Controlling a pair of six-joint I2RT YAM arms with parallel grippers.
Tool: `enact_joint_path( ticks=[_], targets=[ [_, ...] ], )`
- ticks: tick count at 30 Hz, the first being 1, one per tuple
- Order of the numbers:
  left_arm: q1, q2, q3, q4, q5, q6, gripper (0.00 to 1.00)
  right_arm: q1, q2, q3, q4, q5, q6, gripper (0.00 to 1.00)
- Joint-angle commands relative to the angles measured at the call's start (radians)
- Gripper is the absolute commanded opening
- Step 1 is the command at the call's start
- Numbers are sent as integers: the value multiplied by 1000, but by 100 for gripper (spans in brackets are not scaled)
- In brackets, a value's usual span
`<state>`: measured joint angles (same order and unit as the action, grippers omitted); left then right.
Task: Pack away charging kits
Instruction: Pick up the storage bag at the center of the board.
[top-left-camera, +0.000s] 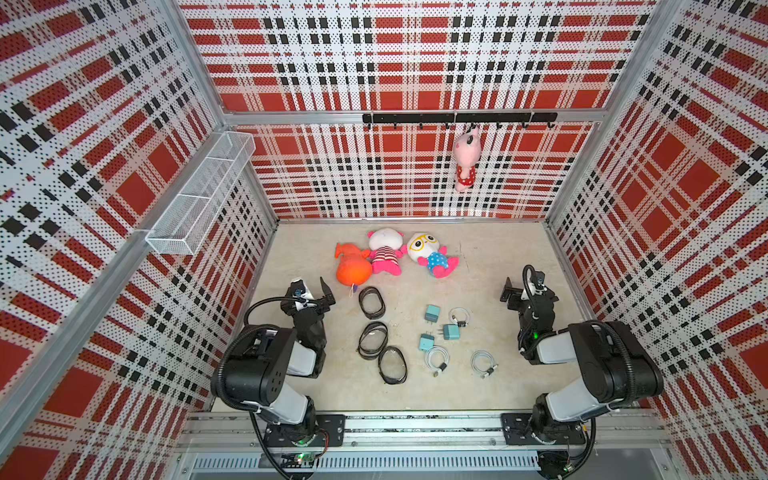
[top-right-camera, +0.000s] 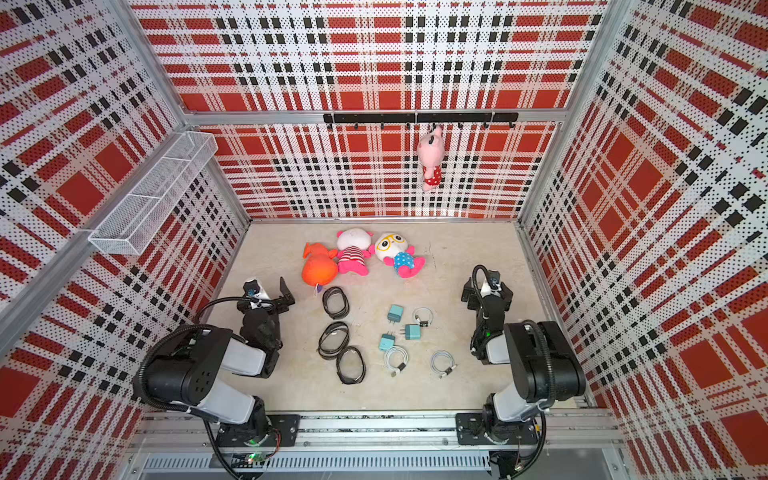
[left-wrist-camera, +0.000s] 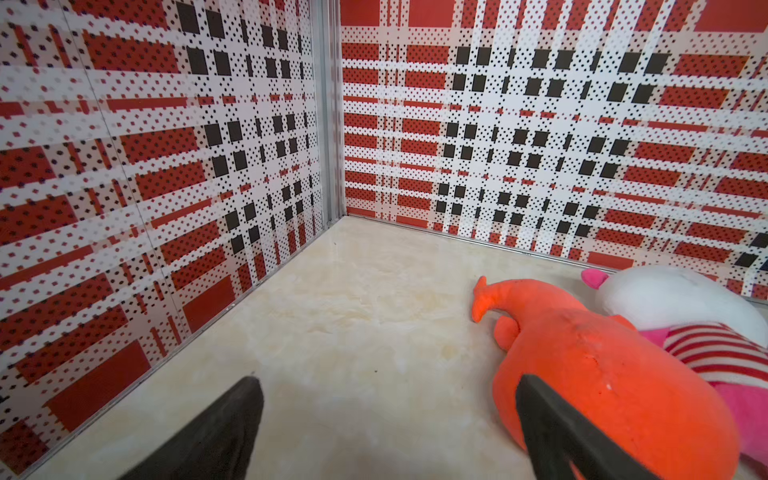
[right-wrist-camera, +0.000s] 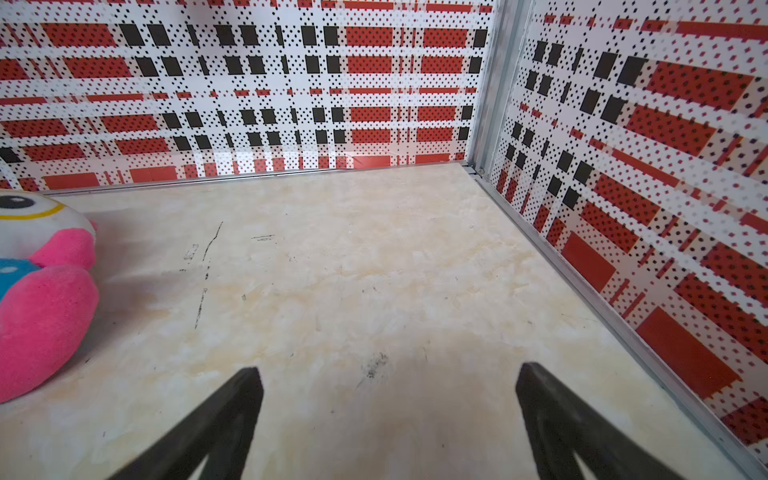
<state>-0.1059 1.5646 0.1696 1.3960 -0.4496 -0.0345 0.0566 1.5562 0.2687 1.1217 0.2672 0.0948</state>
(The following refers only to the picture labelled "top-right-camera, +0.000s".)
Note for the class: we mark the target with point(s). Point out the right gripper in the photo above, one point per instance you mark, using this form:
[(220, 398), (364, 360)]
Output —
[(489, 298)]

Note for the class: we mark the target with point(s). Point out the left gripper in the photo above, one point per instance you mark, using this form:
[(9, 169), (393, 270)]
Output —
[(271, 303)]

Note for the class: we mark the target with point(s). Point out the teal charger top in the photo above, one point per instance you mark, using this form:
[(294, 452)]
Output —
[(395, 314)]

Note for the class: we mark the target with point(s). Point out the teal charger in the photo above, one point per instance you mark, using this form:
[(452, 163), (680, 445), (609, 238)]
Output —
[(412, 332), (386, 342), (395, 314)]

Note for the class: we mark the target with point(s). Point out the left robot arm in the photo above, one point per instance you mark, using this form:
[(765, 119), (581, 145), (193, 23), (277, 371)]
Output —
[(181, 371)]

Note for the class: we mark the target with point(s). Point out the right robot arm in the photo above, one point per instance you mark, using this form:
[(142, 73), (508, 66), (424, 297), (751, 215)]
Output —
[(543, 365)]

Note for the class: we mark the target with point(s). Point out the orange plush toy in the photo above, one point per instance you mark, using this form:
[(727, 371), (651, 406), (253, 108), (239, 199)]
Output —
[(320, 267)]

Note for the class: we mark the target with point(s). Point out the teal charger right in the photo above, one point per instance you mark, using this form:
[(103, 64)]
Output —
[(412, 332)]

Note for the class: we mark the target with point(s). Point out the pink striped plush doll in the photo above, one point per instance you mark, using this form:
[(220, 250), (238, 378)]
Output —
[(354, 248)]

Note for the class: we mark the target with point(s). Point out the teal charger bottom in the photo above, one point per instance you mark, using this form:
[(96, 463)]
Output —
[(386, 342)]

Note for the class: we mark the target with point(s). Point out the pink hanging plush toy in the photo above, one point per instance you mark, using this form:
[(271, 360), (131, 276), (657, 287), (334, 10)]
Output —
[(431, 151)]

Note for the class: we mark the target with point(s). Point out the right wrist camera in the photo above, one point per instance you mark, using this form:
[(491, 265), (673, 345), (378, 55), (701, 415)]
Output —
[(493, 279)]

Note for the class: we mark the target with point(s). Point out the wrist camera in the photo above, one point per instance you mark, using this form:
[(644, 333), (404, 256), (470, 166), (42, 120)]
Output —
[(493, 279), (252, 288)]

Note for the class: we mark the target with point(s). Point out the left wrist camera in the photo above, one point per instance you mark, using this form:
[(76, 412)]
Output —
[(252, 288)]

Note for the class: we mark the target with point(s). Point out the white wire mesh basket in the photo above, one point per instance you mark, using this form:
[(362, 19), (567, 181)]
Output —
[(132, 224)]

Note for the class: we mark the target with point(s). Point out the black hook rail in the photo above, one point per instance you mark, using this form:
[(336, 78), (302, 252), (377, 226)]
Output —
[(430, 118)]

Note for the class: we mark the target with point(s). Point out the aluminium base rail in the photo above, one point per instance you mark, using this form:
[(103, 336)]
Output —
[(579, 444)]

